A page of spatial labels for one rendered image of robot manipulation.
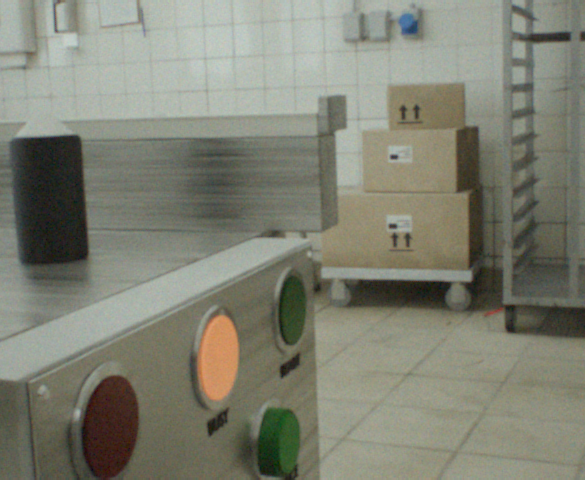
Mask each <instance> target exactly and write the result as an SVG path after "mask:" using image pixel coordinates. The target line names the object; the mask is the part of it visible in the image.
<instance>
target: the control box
mask: <svg viewBox="0 0 585 480"><path fill-rule="evenodd" d="M292 276H297V277H299V279H300V280H301V282H302V285H303V288H304V292H305V299H306V315H305V323H304V328H303V332H302V334H301V337H300V339H299V340H298V343H297V344H296V345H294V346H289V345H287V344H286V343H285V340H284V338H283V335H282V331H281V325H280V304H281V297H282V293H283V289H284V287H285V283H286V281H287V280H289V278H290V277H292ZM220 316H224V317H226V318H228V319H229V321H230V322H232V323H233V325H234V327H235V330H236V334H237V339H238V365H237V371H236V376H235V379H234V382H233V385H232V387H231V389H230V391H228V392H227V394H226V395H225V396H224V397H223V398H221V399H218V400H217V399H213V398H212V397H211V396H210V395H209V394H208V392H207V390H206V387H205V384H204V379H203V370H202V357H203V348H204V342H205V338H206V335H207V332H208V330H209V328H210V326H211V324H212V323H213V321H214V320H215V319H216V318H218V317H220ZM112 375H122V376H124V377H125V378H126V379H127V380H128V381H129V383H130V384H131V386H132V388H133V390H134V392H136V395H137V398H138V403H139V415H140V421H139V432H138V437H137V442H136V446H135V450H134V452H133V455H132V457H131V459H130V461H128V463H127V464H126V466H125V467H124V469H123V470H122V471H121V472H120V473H119V474H118V475H117V476H115V477H113V478H111V479H102V478H99V477H98V476H97V475H96V474H95V473H94V472H93V471H91V469H90V467H89V465H88V462H87V459H86V454H85V446H84V429H85V421H86V416H87V411H88V408H89V404H90V402H91V399H92V397H93V395H94V393H95V391H96V390H97V388H98V387H99V385H100V384H101V383H103V382H104V381H105V379H106V378H108V377H109V376H112ZM273 408H283V409H291V410H292V411H293V412H294V414H295V415H296V416H297V418H298V421H299V425H300V450H299V455H298V459H297V462H296V465H295V467H294V469H293V471H292V472H291V473H290V474H289V475H288V476H286V477H285V478H273V477H268V476H266V475H265V473H264V470H263V467H262V463H261V455H260V446H261V435H262V430H263V426H264V422H265V420H266V417H267V415H268V413H269V412H270V411H271V410H272V409H273ZM0 480H321V474H320V445H319V415H318V385H316V356H315V326H314V297H313V267H312V244H311V243H310V240H308V239H277V238H254V239H251V240H249V241H246V242H244V243H241V244H239V245H236V246H234V247H230V248H228V249H226V250H223V251H221V252H218V253H216V254H213V256H211V257H208V258H206V259H204V260H200V261H198V262H195V263H193V264H190V265H188V266H185V267H183V268H181V269H178V270H176V271H173V272H170V273H167V274H165V275H162V276H160V277H157V278H155V279H153V280H150V281H148V282H145V283H143V284H139V286H137V287H134V288H132V289H130V290H127V291H125V292H122V293H120V294H117V295H115V296H112V297H110V298H108V299H104V300H102V301H99V302H97V303H94V304H92V305H89V306H87V307H84V308H82V309H80V310H77V311H75V312H72V313H69V314H66V315H64V316H61V317H59V319H57V320H54V321H52V322H49V323H47V324H44V325H42V326H39V327H37V328H34V329H32V330H29V331H26V332H24V333H21V334H19V335H16V336H14V337H11V338H9V339H7V340H4V341H2V342H0Z"/></svg>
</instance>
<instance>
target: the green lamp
mask: <svg viewBox="0 0 585 480"><path fill-rule="evenodd" d="M305 315H306V299H305V292H304V288H303V285H302V282H301V280H300V279H299V277H297V276H292V277H290V278H289V280H287V281H286V283H285V287H284V289H283V293H282V297H281V304H280V325H281V331H282V335H283V338H284V340H285V343H286V344H287V345H289V346H294V345H296V344H297V343H298V340H299V339H300V337H301V334H302V332H303V328H304V323H305Z"/></svg>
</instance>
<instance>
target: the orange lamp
mask: <svg viewBox="0 0 585 480"><path fill-rule="evenodd" d="M237 365H238V339H237V334H236V330H235V327H234V325H233V323H232V322H230V321H229V319H228V318H226V317H224V316H220V317H218V318H216V319H215V320H214V321H213V323H212V324H211V326H210V328H209V330H208V332H207V335H206V338H205V342H204V348H203V357H202V370H203V379H204V384H205V387H206V390H207V392H208V394H209V395H210V396H211V397H212V398H213V399H217V400H218V399H221V398H223V397H224V396H225V395H226V394H227V392H228V391H230V389H231V387H232V385H233V382H234V379H235V376H236V371H237Z"/></svg>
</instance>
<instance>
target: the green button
mask: <svg viewBox="0 0 585 480"><path fill-rule="evenodd" d="M299 450H300V425H299V421H298V418H297V416H296V415H295V414H294V412H293V411H292V410H291V409H283V408H273V409H272V410H271V411H270V412H269V413H268V415H267V417H266V420H265V422H264V426H263V430H262V435H261V446H260V455H261V463H262V467H263V470H264V473H265V475H266V476H268V477H273V478H285V477H286V476H288V475H289V474H290V473H291V472H292V471H293V469H294V467H295V465H296V462H297V459H298V455H299Z"/></svg>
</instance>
